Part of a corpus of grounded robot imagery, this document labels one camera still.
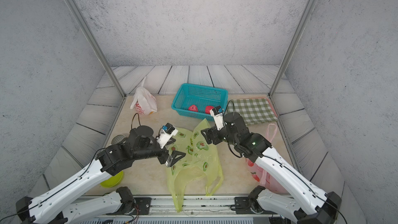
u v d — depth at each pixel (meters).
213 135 0.60
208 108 1.11
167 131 0.57
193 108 1.05
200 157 0.71
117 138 0.92
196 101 1.18
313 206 0.37
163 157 0.59
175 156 0.58
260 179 0.76
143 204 0.73
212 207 0.74
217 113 0.60
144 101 1.02
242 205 0.73
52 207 0.39
